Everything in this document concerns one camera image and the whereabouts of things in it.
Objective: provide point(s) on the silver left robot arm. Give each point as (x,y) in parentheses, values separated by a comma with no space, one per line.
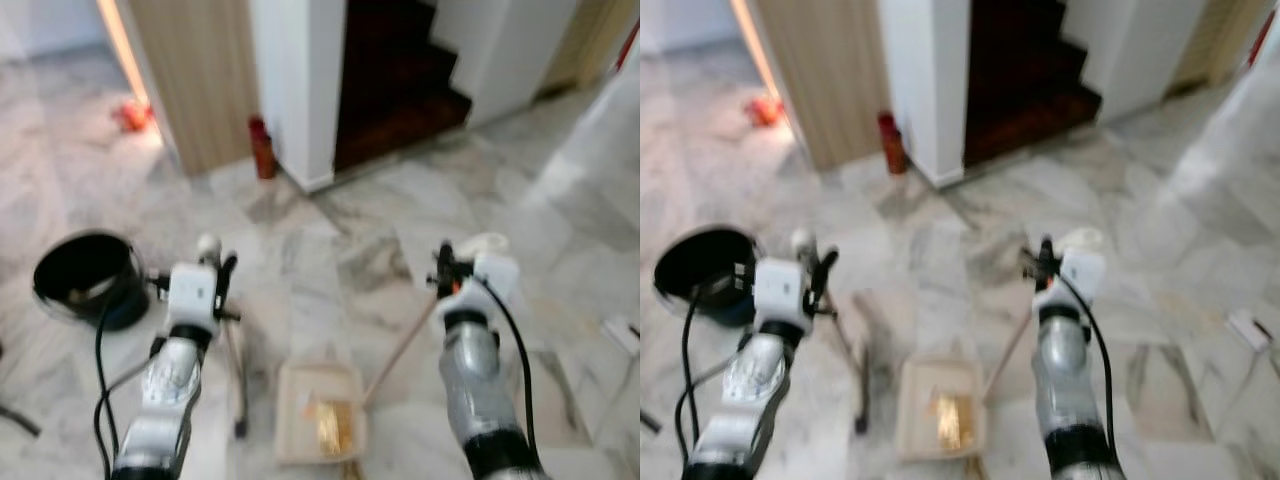
(750,395)
(165,400)

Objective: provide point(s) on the black round bucket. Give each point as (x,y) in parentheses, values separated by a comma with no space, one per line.
(700,265)
(85,275)

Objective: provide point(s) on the dark red bottle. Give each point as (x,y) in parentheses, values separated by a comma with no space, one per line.
(891,143)
(262,148)

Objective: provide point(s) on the gold crumpled wrapper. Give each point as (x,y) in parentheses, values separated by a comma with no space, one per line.
(950,420)
(330,425)

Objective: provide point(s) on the orange red small object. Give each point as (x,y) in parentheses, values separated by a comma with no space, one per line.
(132,115)
(765,108)

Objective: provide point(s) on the dark wooden staircase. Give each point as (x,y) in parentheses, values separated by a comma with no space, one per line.
(1025,80)
(395,85)

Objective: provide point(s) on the light wooden door panel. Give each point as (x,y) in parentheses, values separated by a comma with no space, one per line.
(195,80)
(825,75)

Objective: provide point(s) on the red stick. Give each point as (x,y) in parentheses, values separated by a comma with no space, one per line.
(627,45)
(1266,40)

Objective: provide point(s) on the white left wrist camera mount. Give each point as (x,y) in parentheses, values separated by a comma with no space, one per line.
(192,297)
(782,295)

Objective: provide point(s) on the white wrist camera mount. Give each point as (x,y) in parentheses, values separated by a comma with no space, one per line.
(1083,272)
(497,275)
(192,297)
(782,295)

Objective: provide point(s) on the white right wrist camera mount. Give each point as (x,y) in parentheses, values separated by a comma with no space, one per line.
(497,275)
(1083,272)

